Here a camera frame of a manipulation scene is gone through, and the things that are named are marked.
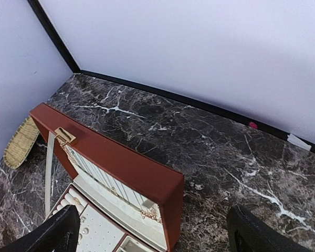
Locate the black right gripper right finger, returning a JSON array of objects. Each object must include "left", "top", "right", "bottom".
[{"left": 226, "top": 205, "right": 309, "bottom": 252}]

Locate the red jewelry tray insert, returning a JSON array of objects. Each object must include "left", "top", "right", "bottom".
[{"left": 45, "top": 183, "right": 167, "bottom": 251}]

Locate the rear black table rail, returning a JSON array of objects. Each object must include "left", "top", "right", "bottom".
[{"left": 78, "top": 69, "right": 315, "bottom": 158}]

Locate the red wooden jewelry box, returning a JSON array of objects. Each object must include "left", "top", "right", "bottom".
[{"left": 30, "top": 103, "right": 184, "bottom": 251}]

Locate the woven bamboo tray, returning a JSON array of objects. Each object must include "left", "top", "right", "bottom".
[{"left": 3, "top": 116, "right": 40, "bottom": 169}]

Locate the left black frame post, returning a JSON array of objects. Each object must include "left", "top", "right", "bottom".
[{"left": 27, "top": 0, "right": 81, "bottom": 74}]

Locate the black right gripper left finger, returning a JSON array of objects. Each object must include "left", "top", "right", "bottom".
[{"left": 0, "top": 205, "right": 80, "bottom": 252}]

